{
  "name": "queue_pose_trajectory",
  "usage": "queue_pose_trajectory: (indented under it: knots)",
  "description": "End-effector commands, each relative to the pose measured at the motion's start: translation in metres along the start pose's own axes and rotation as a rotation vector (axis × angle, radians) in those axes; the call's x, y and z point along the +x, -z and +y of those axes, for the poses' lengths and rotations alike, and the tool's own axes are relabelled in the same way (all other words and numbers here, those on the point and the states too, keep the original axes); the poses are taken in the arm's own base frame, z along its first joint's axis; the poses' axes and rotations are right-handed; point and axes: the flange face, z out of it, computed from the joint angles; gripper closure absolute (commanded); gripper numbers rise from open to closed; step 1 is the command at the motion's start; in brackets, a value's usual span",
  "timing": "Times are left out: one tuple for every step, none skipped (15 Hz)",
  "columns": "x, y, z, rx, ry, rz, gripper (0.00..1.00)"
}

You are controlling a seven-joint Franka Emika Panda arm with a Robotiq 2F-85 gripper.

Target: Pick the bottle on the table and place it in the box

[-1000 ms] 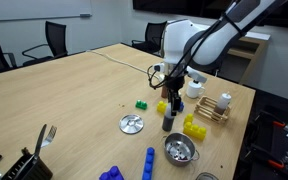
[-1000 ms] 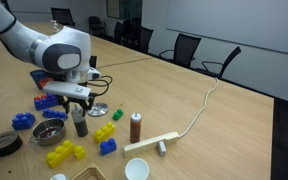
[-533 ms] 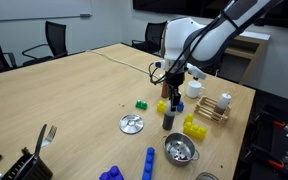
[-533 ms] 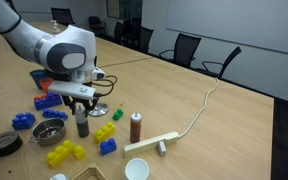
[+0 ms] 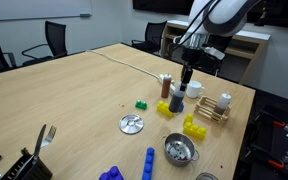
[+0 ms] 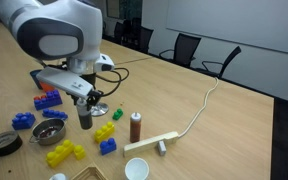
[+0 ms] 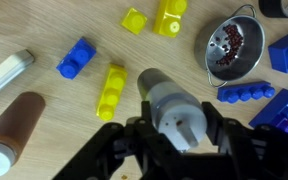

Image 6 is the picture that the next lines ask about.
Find small yellow toy brick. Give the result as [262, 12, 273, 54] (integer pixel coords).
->
[73, 144, 87, 161]

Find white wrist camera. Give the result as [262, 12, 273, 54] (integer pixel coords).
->
[93, 53, 116, 73]

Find black camera cable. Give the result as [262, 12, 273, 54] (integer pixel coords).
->
[95, 67, 130, 98]

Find black bin with utensils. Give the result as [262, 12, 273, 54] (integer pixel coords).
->
[29, 69, 44, 90]

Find cream power cable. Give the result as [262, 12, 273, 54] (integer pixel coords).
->
[177, 77, 220, 139]

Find dark framed window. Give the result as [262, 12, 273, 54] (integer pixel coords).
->
[105, 0, 143, 21]

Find long yellow toy brick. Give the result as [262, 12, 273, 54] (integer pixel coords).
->
[45, 139, 76, 169]

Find small green toy brick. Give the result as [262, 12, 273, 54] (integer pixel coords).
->
[112, 108, 124, 121]

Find black utensil handle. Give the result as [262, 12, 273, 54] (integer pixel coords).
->
[36, 58, 49, 69]

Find small metal pot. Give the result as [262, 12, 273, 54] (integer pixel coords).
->
[28, 118, 67, 147]

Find white round object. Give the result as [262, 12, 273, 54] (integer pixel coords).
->
[48, 172, 70, 180]

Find wooden block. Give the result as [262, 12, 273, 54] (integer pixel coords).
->
[122, 131, 180, 158]

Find small blue toy brick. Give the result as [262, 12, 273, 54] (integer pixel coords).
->
[99, 137, 118, 156]

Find large blue brick red studs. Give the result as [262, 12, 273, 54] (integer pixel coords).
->
[33, 89, 64, 111]

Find black office chair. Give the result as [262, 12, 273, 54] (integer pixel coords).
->
[113, 21, 126, 45]
[158, 33, 202, 70]
[137, 26, 154, 55]
[194, 45, 242, 80]

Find red toy brick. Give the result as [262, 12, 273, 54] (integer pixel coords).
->
[39, 81, 56, 93]

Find wooden box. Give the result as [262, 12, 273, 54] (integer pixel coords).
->
[69, 162, 109, 180]

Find dark sauce squeeze bottle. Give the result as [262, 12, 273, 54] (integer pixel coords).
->
[76, 97, 94, 131]

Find black tape roll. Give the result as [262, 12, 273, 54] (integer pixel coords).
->
[0, 130, 24, 158]

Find white cup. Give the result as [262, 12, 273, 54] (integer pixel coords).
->
[124, 157, 150, 180]

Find brown spice shaker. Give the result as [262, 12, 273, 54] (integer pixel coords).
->
[129, 111, 142, 144]

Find flat blue toy brick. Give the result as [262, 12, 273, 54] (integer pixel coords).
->
[41, 108, 69, 121]

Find white wall whiteboard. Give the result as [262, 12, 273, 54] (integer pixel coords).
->
[165, 0, 288, 57]

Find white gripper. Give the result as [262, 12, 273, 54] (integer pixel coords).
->
[36, 66, 104, 112]

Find round metal lid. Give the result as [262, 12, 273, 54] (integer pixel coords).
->
[91, 101, 110, 118]

